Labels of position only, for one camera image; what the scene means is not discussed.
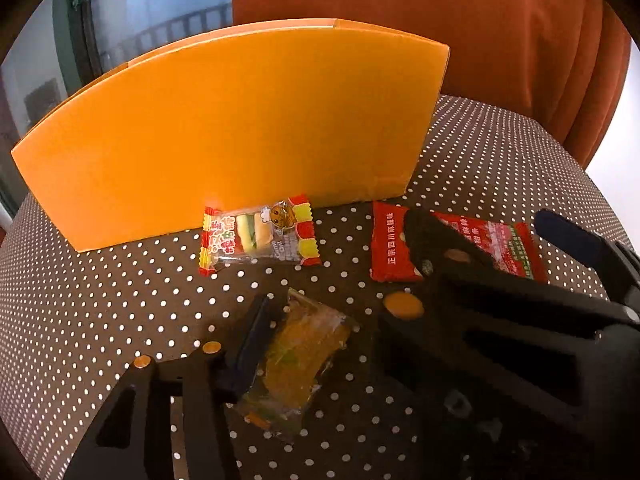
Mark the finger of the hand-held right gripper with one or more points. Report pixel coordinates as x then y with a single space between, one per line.
565 230
425 240

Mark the translucent yellow snack packet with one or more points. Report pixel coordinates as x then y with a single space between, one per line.
300 355

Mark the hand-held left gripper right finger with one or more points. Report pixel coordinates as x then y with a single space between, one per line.
395 347

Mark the red snack packet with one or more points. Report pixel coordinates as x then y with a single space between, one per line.
390 245

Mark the orange curtain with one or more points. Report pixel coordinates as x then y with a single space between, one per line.
500 35

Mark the orange cardboard box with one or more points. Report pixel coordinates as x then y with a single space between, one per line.
225 125

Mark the clear burger candy packet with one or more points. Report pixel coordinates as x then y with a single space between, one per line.
255 235

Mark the balcony railing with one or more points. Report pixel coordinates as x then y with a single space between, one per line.
200 17

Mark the brown polka dot tablecloth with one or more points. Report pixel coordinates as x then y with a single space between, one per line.
125 285

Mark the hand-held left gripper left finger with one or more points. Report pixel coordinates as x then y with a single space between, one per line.
255 340

